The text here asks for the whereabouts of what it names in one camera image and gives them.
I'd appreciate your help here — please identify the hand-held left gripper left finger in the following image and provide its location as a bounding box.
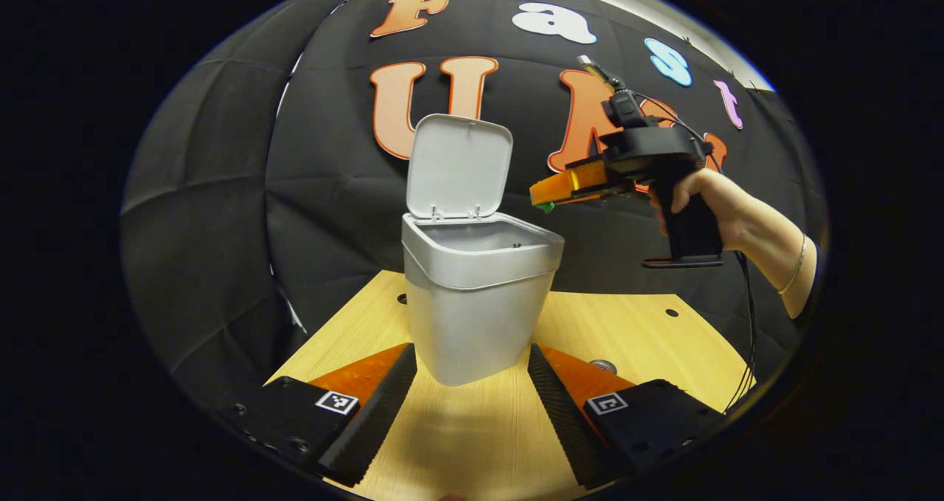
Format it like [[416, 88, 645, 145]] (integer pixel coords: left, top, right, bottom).
[[221, 342, 419, 487]]

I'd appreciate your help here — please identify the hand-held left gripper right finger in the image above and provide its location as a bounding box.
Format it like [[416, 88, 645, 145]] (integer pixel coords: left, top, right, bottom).
[[527, 342, 727, 491]]

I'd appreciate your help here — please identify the white desktop garbage bin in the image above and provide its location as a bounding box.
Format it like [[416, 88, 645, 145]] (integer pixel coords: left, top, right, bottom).
[[401, 114, 566, 387]]

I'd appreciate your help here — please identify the wooden desktop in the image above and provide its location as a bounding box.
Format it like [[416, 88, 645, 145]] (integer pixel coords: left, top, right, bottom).
[[265, 269, 757, 501]]

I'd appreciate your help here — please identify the black backdrop cloth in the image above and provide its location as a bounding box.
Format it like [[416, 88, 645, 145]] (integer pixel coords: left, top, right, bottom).
[[120, 0, 830, 406]]

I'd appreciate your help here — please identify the thin wrist bracelet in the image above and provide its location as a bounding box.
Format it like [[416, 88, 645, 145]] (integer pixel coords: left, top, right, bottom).
[[776, 233, 808, 296]]

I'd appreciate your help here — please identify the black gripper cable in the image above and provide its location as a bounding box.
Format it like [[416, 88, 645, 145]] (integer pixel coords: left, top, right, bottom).
[[633, 90, 760, 415]]

